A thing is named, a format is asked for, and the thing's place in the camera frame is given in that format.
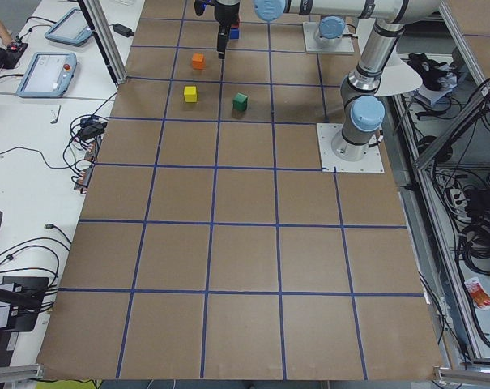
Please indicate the green wooden block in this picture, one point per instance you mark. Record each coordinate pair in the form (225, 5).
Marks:
(240, 102)

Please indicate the hex key tool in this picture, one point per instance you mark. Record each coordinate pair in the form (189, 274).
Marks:
(56, 114)

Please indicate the near teach pendant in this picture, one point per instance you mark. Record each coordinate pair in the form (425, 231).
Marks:
(48, 75)

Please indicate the orange wooden block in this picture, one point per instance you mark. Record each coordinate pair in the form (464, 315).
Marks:
(198, 61)

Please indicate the black monitor stand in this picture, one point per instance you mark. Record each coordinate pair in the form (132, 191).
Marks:
(21, 300)

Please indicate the yellow wooden block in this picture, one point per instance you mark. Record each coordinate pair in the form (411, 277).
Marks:
(190, 94)

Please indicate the aluminium frame post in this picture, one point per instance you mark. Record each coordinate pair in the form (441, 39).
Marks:
(99, 25)

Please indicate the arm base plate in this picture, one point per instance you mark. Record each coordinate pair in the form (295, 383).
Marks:
(317, 44)
(338, 156)

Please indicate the white chair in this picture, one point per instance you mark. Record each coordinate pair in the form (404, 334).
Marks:
(396, 76)

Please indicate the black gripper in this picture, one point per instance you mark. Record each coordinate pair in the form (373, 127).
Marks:
(225, 13)

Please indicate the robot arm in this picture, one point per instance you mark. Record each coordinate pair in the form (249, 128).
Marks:
(364, 113)
(329, 30)

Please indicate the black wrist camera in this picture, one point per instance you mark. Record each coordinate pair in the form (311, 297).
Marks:
(199, 7)

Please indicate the circuit boards with cables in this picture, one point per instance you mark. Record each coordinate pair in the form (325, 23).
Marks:
(83, 147)

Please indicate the far teach pendant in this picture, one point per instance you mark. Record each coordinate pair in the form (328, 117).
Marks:
(70, 29)

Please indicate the orange snack packet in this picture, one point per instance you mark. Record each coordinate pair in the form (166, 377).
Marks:
(477, 293)

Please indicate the teach pendant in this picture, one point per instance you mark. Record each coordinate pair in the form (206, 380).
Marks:
(48, 75)
(70, 29)

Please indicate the black power adapter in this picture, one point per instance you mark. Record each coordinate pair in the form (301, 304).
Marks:
(123, 30)

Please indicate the blue wooden block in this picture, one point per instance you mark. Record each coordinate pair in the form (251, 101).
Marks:
(234, 33)

